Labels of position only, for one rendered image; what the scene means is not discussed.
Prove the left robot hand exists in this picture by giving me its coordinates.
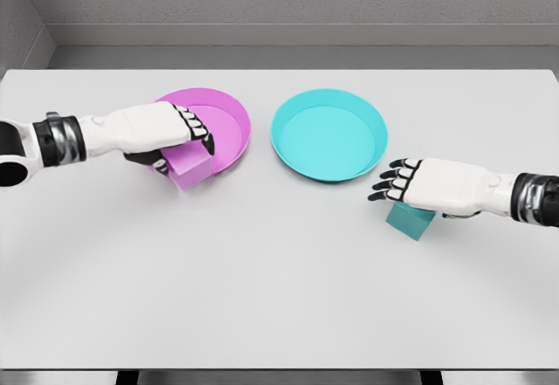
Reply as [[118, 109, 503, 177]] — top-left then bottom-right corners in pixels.
[[121, 100, 217, 175]]

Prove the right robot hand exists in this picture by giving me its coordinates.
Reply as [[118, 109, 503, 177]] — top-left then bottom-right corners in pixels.
[[367, 156, 475, 220]]

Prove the cyan plate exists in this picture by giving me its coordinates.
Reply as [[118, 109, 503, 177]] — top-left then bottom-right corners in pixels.
[[269, 88, 389, 183]]

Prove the pink block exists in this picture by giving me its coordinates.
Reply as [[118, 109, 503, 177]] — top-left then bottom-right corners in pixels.
[[162, 141, 213, 193]]

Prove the teal block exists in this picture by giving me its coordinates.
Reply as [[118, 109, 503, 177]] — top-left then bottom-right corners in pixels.
[[385, 202, 437, 243]]

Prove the pink plate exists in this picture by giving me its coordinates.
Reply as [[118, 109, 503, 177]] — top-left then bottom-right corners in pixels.
[[149, 87, 253, 175]]

